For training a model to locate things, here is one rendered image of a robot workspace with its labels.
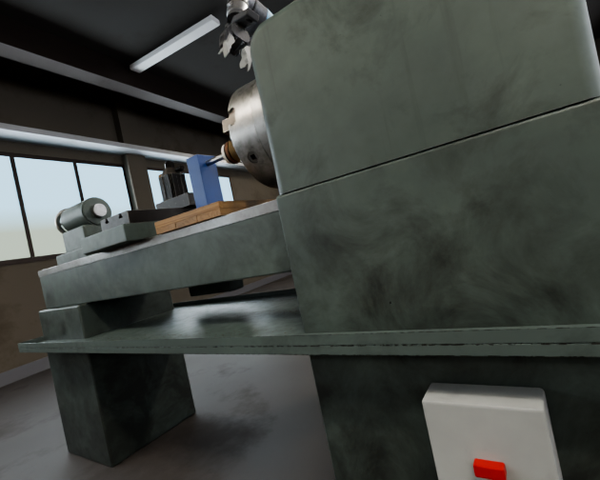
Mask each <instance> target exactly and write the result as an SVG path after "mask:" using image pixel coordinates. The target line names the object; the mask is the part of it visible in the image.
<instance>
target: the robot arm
mask: <svg viewBox="0 0 600 480"><path fill-rule="evenodd" d="M227 6H228V8H227V22H228V23H227V24H226V25H225V30H224V31H223V32H222V33H221V34H220V39H219V48H220V47H221V48H222V49H220V51H219V52H218V54H220V53H222V52H223V54H224V57H225V58H226V57H227V56H228V54H229V53H230V54H231V55H233V56H234V55H235V58H236V57H237V56H238V55H239V54H240V49H242V48H243V47H244V48H243V49H242V51H241V55H242V59H241V62H240V69H242V68H244V67H246V71H249V70H250V66H251V57H250V42H251V38H252V36H253V34H254V32H255V31H256V29H257V28H258V26H259V25H260V24H261V23H263V22H264V21H265V20H267V19H268V18H270V17H271V16H273V14H272V13H271V12H270V11H269V9H267V8H266V7H264V6H263V5H262V4H261V3H260V2H259V1H258V0H228V4H227Z"/></svg>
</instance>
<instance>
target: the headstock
mask: <svg viewBox="0 0 600 480"><path fill-rule="evenodd" d="M250 57H251V62H252V66H253V70H254V75H255V80H256V84H257V88H258V93H259V98H260V102H261V107H262V112H263V115H264V120H265V125H266V130H267V134H268V138H269V143H270V151H271V156H272V161H273V165H274V169H275V174H276V178H277V183H278V188H279V191H280V195H281V194H285V193H288V192H291V191H294V190H300V189H302V188H305V187H309V186H312V185H315V184H318V183H322V182H325V181H328V180H331V179H333V178H337V177H340V176H343V175H346V174H350V173H353V172H356V171H359V170H364V169H367V168H370V167H374V166H377V165H380V164H383V163H387V162H389V161H392V160H395V159H399V158H402V157H405V156H408V155H411V154H415V153H417V152H420V151H423V150H429V149H432V148H435V147H439V146H442V145H445V144H448V143H451V142H454V141H457V140H460V139H464V138H467V137H470V136H473V135H475V134H479V133H482V132H485V131H488V130H494V129H497V128H500V127H504V126H506V125H509V124H512V123H516V122H519V121H522V120H525V119H529V118H532V117H534V116H537V115H540V114H544V113H547V112H550V111H553V110H559V109H562V108H564V107H568V106H571V105H574V104H577V103H581V102H584V101H587V100H590V99H593V98H596V97H599V96H600V66H599V61H598V56H597V51H596V47H595V43H594V38H593V34H592V29H591V24H590V17H589V12H588V7H587V2H586V0H294V1H293V2H291V3H290V4H288V5H287V6H286V7H284V8H283V9H281V10H280V11H278V12H276V13H275V14H274V15H273V16H271V17H270V18H268V19H267V20H265V21H264V22H263V23H261V24H260V25H259V26H258V28H257V29H256V31H255V32H254V34H253V36H252V38H251V42H250Z"/></svg>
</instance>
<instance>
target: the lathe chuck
mask: <svg viewBox="0 0 600 480"><path fill-rule="evenodd" d="M255 82H256V80H255V79H254V80H252V81H251V82H249V83H248V84H246V85H245V86H243V87H241V88H239V89H238V90H236V91H235V92H234V93H233V95H232V96H231V98H230V102H229V107H228V113H230V112H232V110H233V109H235V120H236V122H234V125H232V124H230V125H229V131H230V138H231V141H232V144H233V146H234V148H235V151H236V153H237V155H238V157H239V158H240V160H241V162H242V163H243V165H244V166H245V168H246V169H247V170H248V172H249V173H250V174H251V175H252V176H253V177H254V178H255V179H256V180H257V181H259V182H260V183H262V184H263V185H265V186H267V187H269V188H273V189H279V188H278V183H277V178H276V174H275V169H274V165H273V162H272V161H271V160H270V158H269V156H268V154H267V153H266V151H265V149H264V147H263V145H262V143H261V141H260V138H259V136H258V133H257V130H256V127H255V125H254V120H253V115H252V107H251V97H252V90H253V87H254V84H255ZM250 151H254V152H255V153H257V155H258V157H259V161H258V162H256V163H253V162H251V160H249V158H248V154H249V152H250Z"/></svg>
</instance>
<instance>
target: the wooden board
mask: <svg viewBox="0 0 600 480"><path fill-rule="evenodd" d="M272 200H276V199H267V200H239V201H217V202H214V203H211V204H209V205H206V206H204V207H201V208H198V209H195V210H190V211H187V212H184V213H181V214H178V215H175V216H172V217H170V218H167V219H164V220H161V221H158V222H155V223H154V225H155V228H156V233H157V235H158V234H163V233H166V232H169V231H173V230H178V229H182V228H184V227H187V226H190V225H194V224H197V223H200V222H204V221H207V220H210V219H213V218H216V217H219V216H222V215H226V214H229V213H232V212H236V211H239V210H244V209H247V208H250V207H254V206H257V205H260V204H263V203H267V202H269V201H272Z"/></svg>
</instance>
